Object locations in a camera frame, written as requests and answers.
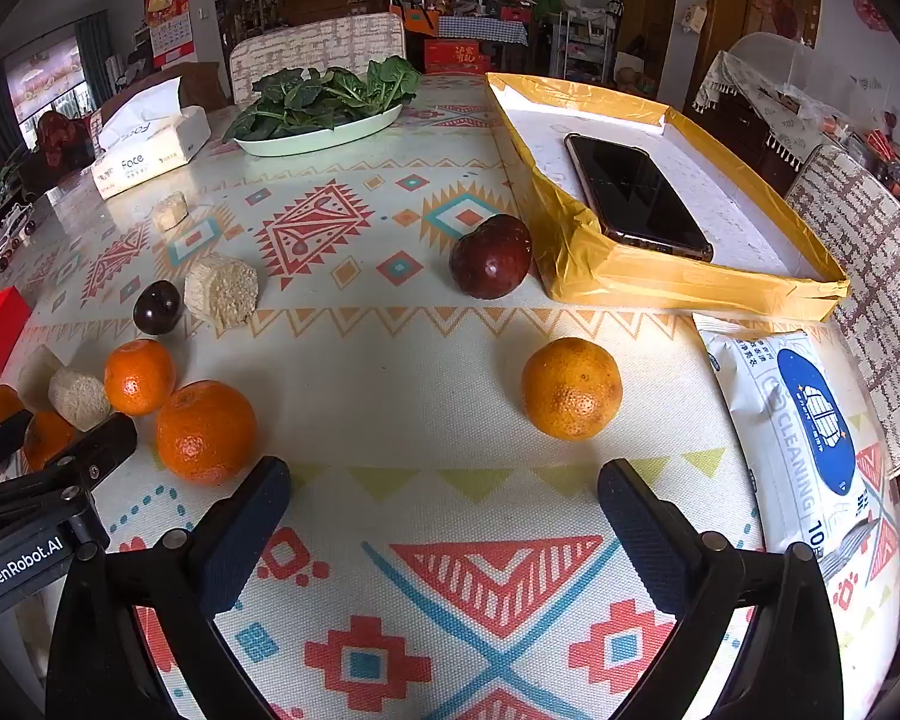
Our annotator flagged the red gift box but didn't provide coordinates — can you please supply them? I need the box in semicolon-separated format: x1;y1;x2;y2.
424;37;492;76

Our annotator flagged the dark wooden sideboard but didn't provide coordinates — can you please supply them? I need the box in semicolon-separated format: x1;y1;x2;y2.
701;90;796;196

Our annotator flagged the dark red cloth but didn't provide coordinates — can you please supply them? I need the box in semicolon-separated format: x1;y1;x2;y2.
34;111;95;173

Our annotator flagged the brown chair with cushion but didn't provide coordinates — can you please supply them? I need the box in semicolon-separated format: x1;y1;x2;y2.
105;62;230;113

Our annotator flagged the dark red apple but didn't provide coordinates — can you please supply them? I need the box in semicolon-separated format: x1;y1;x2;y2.
449;214;533;301

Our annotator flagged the large orange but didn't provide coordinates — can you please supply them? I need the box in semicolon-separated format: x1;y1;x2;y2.
521;337;623;442
155;380;258;486

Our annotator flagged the small corn cob piece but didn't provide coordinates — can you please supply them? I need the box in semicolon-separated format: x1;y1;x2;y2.
152;193;190;232

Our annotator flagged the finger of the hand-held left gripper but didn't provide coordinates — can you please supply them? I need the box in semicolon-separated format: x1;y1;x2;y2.
0;409;35;490
0;414;137;511

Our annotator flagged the dark purple plum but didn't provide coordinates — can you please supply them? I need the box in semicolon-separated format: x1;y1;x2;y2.
133;280;182;336

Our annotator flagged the white lace cloth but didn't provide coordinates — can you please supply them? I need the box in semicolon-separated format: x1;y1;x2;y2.
692;51;856;166

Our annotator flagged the red paper wall decoration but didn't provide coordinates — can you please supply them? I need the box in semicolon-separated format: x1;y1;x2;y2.
851;0;892;32

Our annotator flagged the white cleaning wipes pack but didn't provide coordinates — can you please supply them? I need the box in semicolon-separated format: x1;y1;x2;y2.
692;313;890;560

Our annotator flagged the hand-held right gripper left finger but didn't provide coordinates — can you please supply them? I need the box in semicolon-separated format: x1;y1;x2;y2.
45;456;301;720

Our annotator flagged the patterned tablecloth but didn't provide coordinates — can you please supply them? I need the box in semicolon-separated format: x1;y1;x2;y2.
0;75;900;720

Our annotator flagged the dark teal curtain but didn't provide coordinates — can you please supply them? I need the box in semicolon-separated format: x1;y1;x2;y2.
0;64;31;151
75;11;113;110

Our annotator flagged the black smartphone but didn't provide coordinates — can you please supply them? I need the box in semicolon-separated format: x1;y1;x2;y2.
565;133;715;263

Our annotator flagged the blue checkered cloth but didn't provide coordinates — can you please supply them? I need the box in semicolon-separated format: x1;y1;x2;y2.
435;15;530;46

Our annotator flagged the yellow taped cardboard tray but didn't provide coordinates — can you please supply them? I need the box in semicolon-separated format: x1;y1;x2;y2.
484;73;851;323

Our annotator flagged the white tissue box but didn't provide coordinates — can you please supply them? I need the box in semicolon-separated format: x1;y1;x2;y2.
90;79;212;201

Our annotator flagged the pale green oval plate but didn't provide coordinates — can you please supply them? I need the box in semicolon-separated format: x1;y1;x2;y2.
232;101;404;158

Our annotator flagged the pale round bun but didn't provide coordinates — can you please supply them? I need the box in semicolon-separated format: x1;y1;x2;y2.
48;367;112;433

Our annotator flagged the plate of green vegetables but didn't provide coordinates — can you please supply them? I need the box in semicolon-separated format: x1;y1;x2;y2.
223;56;422;142

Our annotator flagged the small toy car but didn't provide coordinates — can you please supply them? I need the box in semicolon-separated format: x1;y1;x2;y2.
0;199;38;275

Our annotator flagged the brown wooden door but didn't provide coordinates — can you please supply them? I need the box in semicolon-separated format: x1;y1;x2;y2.
622;0;680;61

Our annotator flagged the metal shelf rack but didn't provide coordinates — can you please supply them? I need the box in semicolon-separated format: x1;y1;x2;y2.
551;11;616;83

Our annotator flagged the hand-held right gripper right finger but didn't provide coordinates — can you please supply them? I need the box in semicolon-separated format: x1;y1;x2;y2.
598;457;847;720

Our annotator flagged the small pale round object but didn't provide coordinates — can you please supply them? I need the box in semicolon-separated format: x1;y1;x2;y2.
184;255;260;329

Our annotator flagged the patterned fabric chair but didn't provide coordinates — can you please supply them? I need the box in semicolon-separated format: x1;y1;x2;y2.
229;13;407;107
784;144;900;477

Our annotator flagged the red wall calendar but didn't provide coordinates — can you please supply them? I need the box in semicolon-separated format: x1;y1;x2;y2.
144;0;194;57

